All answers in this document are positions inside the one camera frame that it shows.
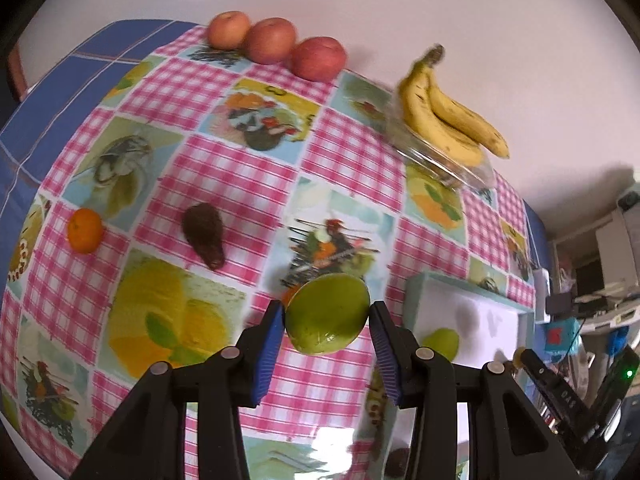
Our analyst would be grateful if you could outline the right red apple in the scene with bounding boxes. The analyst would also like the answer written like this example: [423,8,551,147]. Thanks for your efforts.
[290,37,347,82]

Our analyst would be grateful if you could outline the white tray teal rim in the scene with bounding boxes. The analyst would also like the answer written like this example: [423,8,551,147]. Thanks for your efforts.
[367,272,535,479]

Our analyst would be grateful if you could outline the blue plaid cloth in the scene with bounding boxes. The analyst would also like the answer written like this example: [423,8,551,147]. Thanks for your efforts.
[0,19,199,201]

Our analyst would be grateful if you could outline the teal box red label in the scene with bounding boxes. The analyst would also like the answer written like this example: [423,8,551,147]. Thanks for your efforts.
[542,318,582,360]

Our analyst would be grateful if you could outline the dark brown avocado left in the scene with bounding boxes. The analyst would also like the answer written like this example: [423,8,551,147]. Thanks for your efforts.
[181,203,226,271]

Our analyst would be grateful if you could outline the middle red apple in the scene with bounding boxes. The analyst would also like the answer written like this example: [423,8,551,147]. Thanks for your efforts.
[243,18,297,65]

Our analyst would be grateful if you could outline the left red apple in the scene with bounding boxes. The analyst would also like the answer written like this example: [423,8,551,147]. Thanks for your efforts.
[206,11,250,51]

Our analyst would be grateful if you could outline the yellow banana bunch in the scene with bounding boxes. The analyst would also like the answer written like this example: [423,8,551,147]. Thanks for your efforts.
[397,44,510,167]

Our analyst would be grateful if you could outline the red apple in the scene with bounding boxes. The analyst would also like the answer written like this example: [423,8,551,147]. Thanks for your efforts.
[290,37,347,82]
[206,11,250,51]
[243,18,297,65]

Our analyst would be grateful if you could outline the orange tangerine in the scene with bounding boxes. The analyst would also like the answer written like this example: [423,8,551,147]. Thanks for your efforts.
[66,208,104,255]
[281,285,302,308]

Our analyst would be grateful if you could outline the pink checkered fruit tablecloth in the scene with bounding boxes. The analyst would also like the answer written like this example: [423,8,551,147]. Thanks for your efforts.
[1,24,535,477]

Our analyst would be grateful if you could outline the green apple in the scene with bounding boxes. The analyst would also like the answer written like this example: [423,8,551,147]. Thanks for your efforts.
[421,327,460,362]
[284,273,370,356]

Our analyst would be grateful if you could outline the clear plastic container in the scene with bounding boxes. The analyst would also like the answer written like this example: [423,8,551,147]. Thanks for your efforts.
[383,93,497,191]

